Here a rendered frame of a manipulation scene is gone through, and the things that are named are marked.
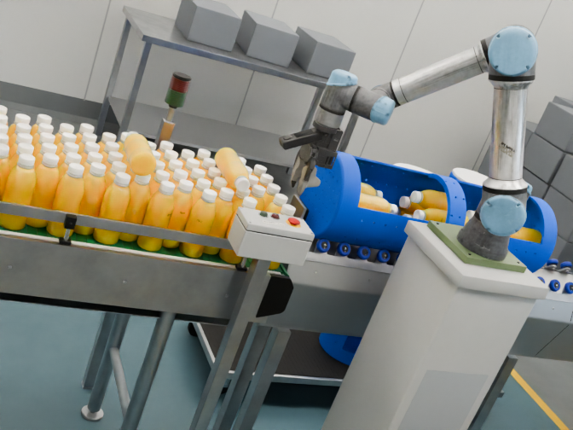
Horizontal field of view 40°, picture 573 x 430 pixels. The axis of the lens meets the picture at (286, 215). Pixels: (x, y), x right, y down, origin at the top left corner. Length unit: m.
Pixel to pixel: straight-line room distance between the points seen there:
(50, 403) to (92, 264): 0.98
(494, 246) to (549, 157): 3.87
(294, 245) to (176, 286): 0.36
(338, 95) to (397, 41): 4.24
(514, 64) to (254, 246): 0.80
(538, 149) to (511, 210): 4.14
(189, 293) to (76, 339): 1.19
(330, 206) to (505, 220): 0.56
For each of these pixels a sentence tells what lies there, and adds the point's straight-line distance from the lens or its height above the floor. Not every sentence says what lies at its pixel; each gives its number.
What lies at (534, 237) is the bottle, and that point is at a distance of 2.89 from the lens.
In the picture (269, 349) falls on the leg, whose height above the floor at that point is 0.55.
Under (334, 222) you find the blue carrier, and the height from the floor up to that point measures 1.06.
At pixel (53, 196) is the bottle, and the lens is 2.13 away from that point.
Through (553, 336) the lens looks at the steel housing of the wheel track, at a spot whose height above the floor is 0.76.
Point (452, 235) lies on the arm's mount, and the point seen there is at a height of 1.17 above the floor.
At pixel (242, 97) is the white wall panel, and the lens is 6.01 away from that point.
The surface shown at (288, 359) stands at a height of 0.15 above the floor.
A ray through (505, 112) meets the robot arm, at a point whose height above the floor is 1.58.
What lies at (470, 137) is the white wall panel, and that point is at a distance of 7.06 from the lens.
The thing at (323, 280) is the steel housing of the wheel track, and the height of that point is 0.86.
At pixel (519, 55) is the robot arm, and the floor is 1.73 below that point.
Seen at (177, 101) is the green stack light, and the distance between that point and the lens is 2.59.
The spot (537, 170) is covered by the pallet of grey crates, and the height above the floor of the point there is 0.71.
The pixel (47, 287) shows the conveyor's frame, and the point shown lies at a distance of 2.17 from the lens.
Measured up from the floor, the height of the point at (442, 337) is 0.94.
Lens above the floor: 1.88
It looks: 21 degrees down
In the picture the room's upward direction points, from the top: 21 degrees clockwise
